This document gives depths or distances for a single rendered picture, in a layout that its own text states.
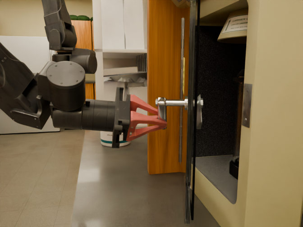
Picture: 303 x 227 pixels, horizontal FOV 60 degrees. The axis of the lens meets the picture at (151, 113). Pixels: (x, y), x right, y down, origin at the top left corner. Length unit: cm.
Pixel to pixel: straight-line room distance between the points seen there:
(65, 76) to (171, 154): 48
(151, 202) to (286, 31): 46
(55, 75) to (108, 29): 139
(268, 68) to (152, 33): 40
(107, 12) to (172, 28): 108
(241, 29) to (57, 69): 33
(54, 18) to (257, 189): 66
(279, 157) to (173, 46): 43
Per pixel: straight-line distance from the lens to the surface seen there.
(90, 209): 65
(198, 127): 44
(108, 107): 47
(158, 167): 81
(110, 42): 179
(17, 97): 47
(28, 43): 539
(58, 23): 81
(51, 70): 43
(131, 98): 48
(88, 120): 47
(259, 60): 44
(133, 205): 66
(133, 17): 169
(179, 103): 45
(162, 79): 76
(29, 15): 614
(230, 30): 55
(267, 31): 45
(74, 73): 43
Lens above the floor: 126
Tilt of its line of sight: 10 degrees down
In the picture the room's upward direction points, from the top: straight up
